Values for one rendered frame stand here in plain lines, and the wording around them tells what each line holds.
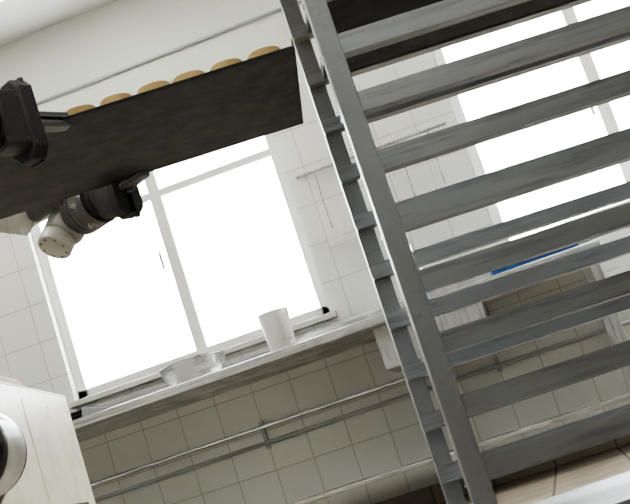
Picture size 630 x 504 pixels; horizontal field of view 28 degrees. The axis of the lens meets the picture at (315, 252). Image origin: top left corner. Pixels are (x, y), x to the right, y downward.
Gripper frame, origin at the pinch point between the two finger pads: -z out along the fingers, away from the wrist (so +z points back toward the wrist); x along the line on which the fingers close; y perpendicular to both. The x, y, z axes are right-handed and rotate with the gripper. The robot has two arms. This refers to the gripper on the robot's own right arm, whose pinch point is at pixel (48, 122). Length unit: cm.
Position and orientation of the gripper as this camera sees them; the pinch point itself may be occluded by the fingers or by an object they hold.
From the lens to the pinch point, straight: 183.3
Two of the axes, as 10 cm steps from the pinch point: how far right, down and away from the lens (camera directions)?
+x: -3.1, -9.3, 1.7
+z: -6.9, 1.0, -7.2
